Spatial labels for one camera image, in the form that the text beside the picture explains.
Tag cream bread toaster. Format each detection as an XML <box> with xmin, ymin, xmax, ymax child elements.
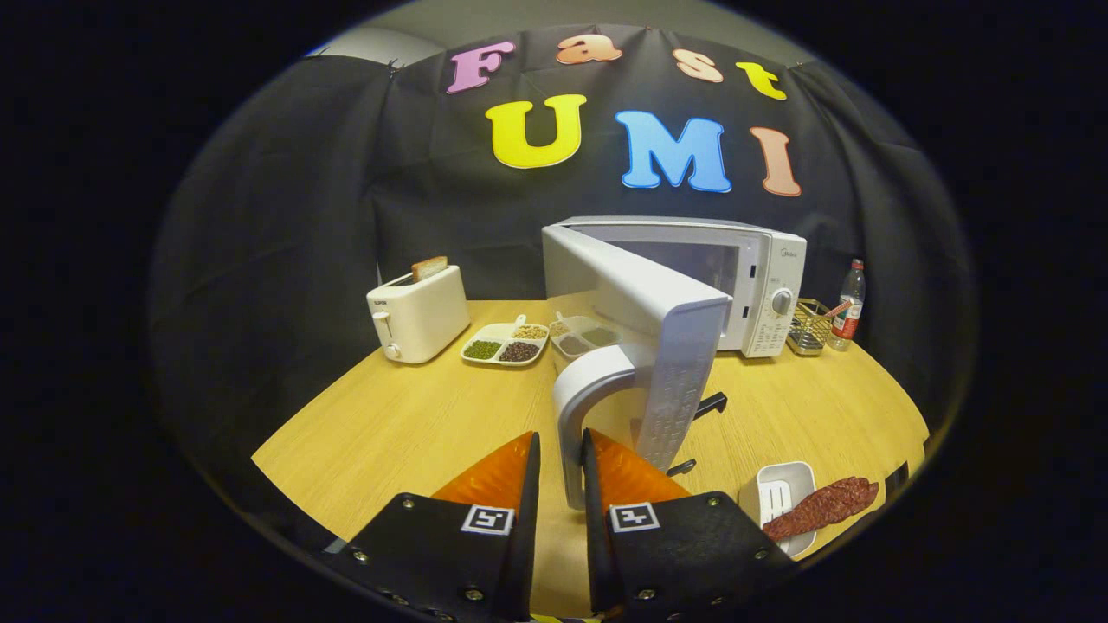
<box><xmin>366</xmin><ymin>264</ymin><xmax>472</xmax><ymax>364</ymax></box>

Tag dark red meat strip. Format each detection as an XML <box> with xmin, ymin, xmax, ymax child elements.
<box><xmin>762</xmin><ymin>476</ymin><xmax>880</xmax><ymax>543</ymax></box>

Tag white divided tray of beans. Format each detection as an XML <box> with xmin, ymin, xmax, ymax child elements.
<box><xmin>461</xmin><ymin>314</ymin><xmax>551</xmax><ymax>368</ymax></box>

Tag small white dish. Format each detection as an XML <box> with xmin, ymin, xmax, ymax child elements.
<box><xmin>738</xmin><ymin>461</ymin><xmax>817</xmax><ymax>557</ymax></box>

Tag clear plastic bottle red cap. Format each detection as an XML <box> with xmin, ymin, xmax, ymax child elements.
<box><xmin>828</xmin><ymin>258</ymin><xmax>866</xmax><ymax>351</ymax></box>

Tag white toaster oven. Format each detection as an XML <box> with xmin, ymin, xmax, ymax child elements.
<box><xmin>541</xmin><ymin>215</ymin><xmax>808</xmax><ymax>511</ymax></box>

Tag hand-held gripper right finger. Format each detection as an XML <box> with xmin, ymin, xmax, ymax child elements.
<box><xmin>580</xmin><ymin>427</ymin><xmax>802</xmax><ymax>623</ymax></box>

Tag metal wire basket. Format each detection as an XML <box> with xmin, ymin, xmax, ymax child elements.
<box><xmin>786</xmin><ymin>299</ymin><xmax>836</xmax><ymax>357</ymax></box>

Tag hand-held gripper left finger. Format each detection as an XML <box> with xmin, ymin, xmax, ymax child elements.
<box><xmin>325</xmin><ymin>431</ymin><xmax>542</xmax><ymax>623</ymax></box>

